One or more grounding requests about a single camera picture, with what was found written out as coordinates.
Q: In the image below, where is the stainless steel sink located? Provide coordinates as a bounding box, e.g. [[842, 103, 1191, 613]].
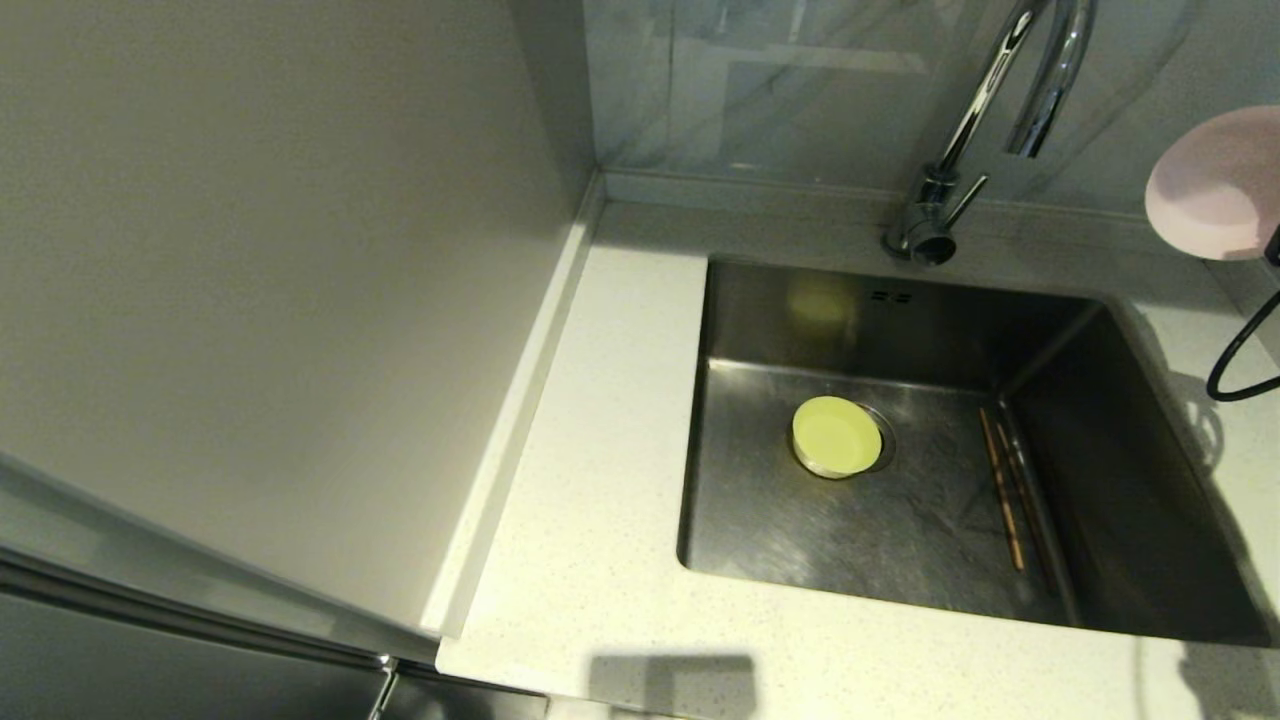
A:
[[677, 255, 1276, 646]]

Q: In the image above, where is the wooden chopstick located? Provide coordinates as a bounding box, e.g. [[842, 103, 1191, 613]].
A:
[[998, 424, 1061, 599], [979, 408, 1027, 572]]

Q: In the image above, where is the chrome gooseneck faucet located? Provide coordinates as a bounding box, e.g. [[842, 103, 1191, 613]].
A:
[[882, 0, 1099, 267]]

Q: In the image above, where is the yellow plastic bowl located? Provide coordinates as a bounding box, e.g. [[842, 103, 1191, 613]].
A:
[[792, 395, 884, 480]]

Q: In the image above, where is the grey tall cabinet door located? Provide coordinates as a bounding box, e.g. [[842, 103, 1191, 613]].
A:
[[0, 545, 549, 720]]

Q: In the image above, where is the chrome cabinet door handle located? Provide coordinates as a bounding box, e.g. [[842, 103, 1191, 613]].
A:
[[366, 652, 401, 720]]

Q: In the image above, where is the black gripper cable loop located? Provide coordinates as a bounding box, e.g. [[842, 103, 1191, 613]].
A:
[[1205, 290, 1280, 403]]

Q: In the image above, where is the pink plastic bowl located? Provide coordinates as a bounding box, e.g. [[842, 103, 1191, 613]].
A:
[[1144, 105, 1280, 262]]

